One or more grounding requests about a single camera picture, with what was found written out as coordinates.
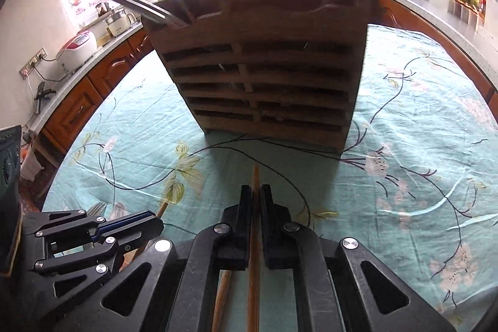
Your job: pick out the grey kitchen countertop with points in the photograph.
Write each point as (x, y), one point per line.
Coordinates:
(439, 11)

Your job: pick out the spice bottle rack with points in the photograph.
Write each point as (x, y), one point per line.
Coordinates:
(467, 15)

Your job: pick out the wooden base cabinets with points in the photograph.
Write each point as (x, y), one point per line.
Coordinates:
(77, 106)

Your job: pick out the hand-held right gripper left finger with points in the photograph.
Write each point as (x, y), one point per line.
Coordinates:
(245, 207)

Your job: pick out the wooden utensil holder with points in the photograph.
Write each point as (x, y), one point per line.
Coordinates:
(264, 44)

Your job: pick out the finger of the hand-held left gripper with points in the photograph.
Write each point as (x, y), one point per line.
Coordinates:
(124, 222)
(136, 236)

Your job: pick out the white and red rice cooker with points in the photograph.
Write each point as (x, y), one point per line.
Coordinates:
(76, 52)

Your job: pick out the white electric cooking pot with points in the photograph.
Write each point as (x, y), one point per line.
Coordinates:
(118, 24)

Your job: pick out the wall power outlet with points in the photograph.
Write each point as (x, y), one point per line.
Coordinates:
(33, 61)

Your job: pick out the small black tripod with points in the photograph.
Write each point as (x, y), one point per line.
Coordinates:
(42, 94)

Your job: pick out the teal floral tablecloth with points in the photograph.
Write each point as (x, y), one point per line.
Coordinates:
(389, 145)

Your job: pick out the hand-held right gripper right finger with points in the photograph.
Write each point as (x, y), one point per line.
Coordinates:
(266, 207)

